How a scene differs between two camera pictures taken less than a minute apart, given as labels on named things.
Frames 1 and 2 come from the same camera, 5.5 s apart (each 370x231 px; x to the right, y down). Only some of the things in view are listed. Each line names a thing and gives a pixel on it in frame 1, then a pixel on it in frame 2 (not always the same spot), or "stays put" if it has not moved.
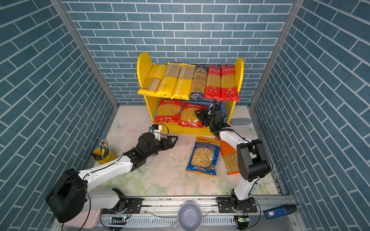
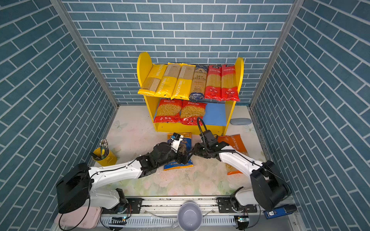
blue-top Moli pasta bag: [199, 83] stays put
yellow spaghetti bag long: [169, 80] stays put
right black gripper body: [211, 124] -> [205, 149]
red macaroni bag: [188, 118] stays put
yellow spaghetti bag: [152, 81] stays put
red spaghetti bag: [229, 90] stays put
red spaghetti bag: [213, 83] stays put
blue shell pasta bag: [204, 157] -> [186, 140]
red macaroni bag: [168, 111] stays put
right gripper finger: [201, 112] -> [197, 146]
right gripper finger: [204, 120] -> [197, 152]
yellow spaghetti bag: [184, 82] stays put
